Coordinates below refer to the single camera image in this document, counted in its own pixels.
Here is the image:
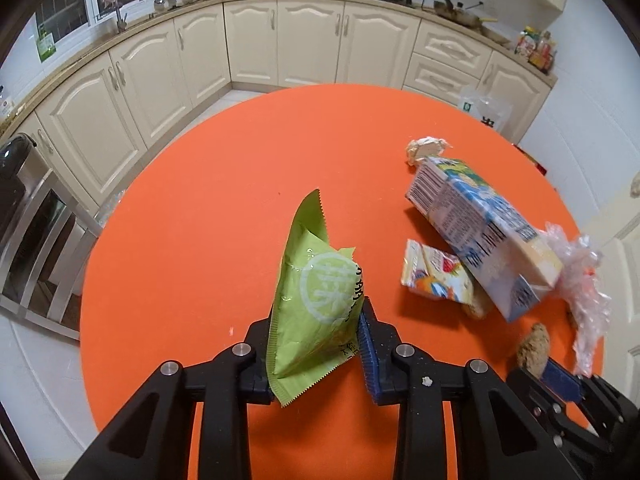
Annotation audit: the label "metal sink faucet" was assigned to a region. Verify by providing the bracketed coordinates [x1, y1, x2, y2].
[100, 0, 129, 34]

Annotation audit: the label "tan bread piece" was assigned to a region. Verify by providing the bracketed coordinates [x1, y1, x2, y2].
[462, 285, 493, 320]

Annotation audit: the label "orange round table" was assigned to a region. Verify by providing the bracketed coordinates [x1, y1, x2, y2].
[80, 84, 608, 480]

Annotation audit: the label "group of condiment bottles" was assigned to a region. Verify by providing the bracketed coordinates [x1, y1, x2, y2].
[515, 26, 558, 73]

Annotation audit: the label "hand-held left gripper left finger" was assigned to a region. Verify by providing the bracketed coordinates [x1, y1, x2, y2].
[65, 305, 278, 480]

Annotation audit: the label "blue white milk carton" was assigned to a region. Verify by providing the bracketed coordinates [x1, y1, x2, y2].
[405, 156, 565, 323]

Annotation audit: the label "cream lower cabinets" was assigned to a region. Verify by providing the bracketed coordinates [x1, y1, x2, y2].
[0, 0, 558, 221]

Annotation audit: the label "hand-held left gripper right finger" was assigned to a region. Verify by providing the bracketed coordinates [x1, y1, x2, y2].
[356, 296, 586, 480]

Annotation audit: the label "yellow fruit jelly packet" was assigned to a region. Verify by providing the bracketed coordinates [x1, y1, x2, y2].
[400, 239, 476, 306]

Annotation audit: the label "black rice cooker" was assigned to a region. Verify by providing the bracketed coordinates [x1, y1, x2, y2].
[0, 133, 39, 221]

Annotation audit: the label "crumpled beige paper ball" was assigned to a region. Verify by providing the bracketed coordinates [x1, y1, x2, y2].
[406, 136, 448, 167]

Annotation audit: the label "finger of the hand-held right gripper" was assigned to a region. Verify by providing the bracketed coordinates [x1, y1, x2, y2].
[507, 367, 566, 428]
[542, 357, 636, 412]

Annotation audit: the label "metal wok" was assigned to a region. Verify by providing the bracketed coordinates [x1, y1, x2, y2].
[432, 0, 484, 24]

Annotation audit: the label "white door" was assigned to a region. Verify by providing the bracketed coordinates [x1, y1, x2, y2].
[575, 175, 640, 396]

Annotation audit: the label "green label bottle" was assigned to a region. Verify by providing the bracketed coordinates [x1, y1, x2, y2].
[36, 22, 57, 62]

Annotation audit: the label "green snack packet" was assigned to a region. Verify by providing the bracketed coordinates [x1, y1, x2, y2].
[266, 189, 368, 408]

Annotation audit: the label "clear plastic bag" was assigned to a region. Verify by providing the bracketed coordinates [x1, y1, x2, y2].
[545, 222, 613, 378]

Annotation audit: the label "metal shelf rack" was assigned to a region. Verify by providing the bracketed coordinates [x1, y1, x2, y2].
[0, 160, 101, 341]

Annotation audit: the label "brown bread lump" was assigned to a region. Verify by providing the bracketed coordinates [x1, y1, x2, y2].
[516, 322, 551, 378]

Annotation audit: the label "window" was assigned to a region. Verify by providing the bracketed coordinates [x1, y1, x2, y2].
[35, 0, 143, 43]

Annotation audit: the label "clear rice bag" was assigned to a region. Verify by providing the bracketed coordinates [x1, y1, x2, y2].
[457, 85, 513, 133]

